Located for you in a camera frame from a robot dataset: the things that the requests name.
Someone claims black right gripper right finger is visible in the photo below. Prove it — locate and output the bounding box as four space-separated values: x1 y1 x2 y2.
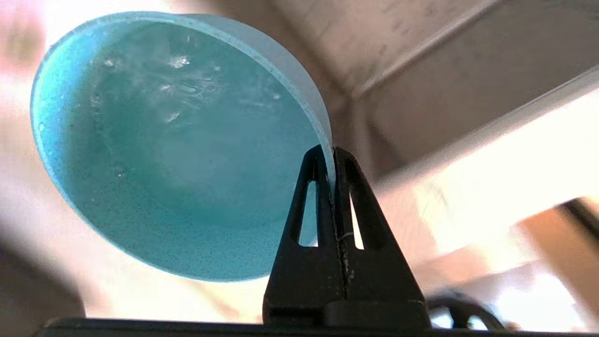
333 147 431 328

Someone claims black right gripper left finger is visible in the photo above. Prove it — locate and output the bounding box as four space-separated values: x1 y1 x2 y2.
262 145 348 326

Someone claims blue bowl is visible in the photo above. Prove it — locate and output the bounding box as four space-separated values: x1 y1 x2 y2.
30 12 335 283

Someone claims steel sink drain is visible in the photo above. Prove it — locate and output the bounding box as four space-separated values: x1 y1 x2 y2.
427 293 507 331

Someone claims steel sink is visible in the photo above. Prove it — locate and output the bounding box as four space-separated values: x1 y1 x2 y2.
262 0 599 181

